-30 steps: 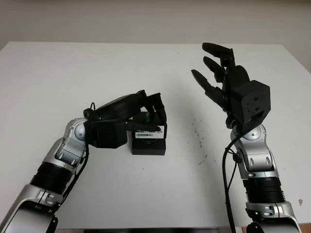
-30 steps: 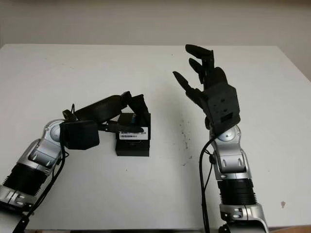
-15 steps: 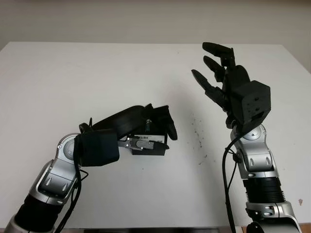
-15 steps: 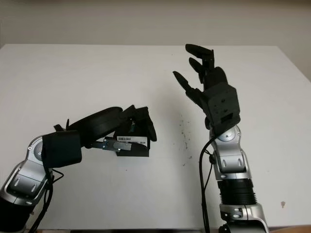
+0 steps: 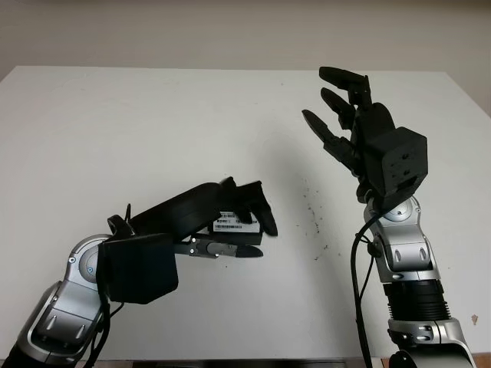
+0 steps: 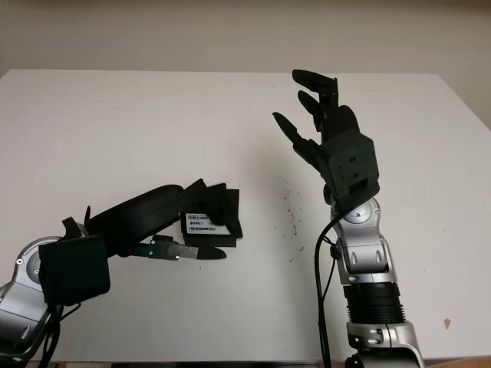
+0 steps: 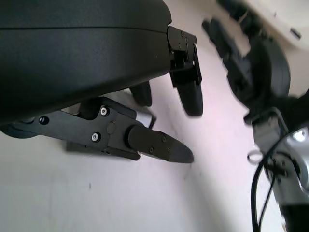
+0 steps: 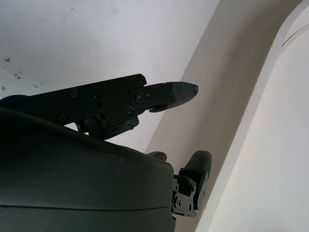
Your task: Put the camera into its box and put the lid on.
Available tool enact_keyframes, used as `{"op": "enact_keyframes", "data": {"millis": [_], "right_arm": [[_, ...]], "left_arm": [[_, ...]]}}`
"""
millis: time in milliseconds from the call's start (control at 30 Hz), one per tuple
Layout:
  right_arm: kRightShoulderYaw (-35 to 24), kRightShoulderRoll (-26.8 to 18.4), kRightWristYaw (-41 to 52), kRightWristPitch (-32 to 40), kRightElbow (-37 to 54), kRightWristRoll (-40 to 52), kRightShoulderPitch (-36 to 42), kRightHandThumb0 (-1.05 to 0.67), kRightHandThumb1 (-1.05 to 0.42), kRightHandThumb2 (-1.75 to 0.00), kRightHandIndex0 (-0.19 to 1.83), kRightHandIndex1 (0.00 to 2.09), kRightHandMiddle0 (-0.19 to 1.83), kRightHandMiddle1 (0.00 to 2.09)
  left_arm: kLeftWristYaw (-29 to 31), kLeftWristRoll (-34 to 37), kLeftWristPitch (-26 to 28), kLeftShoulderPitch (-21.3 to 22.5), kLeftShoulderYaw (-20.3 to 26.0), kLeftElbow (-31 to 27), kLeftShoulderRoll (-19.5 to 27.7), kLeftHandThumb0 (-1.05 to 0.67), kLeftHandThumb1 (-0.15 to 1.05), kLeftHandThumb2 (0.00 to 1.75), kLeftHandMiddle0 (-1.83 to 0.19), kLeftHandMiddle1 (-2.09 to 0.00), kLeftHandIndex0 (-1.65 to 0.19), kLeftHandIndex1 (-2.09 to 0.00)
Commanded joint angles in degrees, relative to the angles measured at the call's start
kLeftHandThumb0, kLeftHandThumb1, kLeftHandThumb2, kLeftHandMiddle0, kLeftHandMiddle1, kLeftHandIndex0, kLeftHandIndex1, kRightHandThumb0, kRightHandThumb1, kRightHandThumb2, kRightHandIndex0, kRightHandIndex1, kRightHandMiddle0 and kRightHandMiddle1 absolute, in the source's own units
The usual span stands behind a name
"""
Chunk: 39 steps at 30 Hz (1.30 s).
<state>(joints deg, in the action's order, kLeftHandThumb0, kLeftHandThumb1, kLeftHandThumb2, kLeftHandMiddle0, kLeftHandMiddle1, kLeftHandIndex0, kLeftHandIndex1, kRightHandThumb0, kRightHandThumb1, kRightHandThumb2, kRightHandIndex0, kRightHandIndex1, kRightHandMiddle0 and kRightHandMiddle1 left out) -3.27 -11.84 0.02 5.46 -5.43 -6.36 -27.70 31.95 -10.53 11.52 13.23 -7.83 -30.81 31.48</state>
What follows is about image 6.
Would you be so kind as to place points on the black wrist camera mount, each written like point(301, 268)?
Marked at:
point(351, 165)
point(73, 268)

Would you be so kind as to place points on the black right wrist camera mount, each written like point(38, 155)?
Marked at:
point(351, 165)

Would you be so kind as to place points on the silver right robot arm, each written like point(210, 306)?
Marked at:
point(364, 253)

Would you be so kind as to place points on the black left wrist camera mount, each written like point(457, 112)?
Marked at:
point(73, 268)

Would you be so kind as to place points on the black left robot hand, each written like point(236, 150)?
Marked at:
point(138, 214)

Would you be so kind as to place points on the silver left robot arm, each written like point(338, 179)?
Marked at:
point(19, 303)

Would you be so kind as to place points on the black RealSense box lid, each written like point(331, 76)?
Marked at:
point(201, 223)

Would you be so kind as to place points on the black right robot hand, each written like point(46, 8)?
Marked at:
point(343, 122)

